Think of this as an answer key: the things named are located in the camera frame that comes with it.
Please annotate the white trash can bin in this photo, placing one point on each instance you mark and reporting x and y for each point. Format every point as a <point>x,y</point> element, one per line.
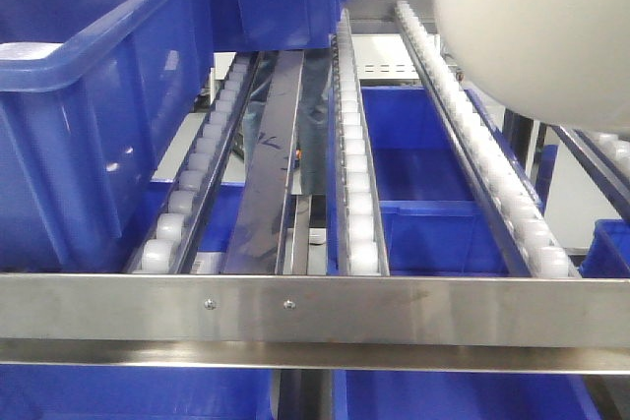
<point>563,62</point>

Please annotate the blue bin lower shelf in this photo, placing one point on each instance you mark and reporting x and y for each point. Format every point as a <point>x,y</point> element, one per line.
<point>437,221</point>

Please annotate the blue bin with foam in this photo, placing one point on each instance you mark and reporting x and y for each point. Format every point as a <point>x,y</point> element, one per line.
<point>92,92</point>

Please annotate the white roller track middle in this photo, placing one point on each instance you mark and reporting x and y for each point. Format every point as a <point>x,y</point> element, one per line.
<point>355,220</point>

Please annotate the white roller track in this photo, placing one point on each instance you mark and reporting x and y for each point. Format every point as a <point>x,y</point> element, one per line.
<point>355,220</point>
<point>525,240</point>
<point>174,237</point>

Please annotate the white roller track left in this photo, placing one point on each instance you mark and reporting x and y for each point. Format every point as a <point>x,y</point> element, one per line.
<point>174,237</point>

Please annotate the white roller track right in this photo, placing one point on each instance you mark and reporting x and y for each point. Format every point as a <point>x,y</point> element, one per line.
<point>525,240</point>

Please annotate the steel front shelf rail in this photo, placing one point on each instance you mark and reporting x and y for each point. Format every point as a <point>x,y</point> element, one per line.
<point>468,324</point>

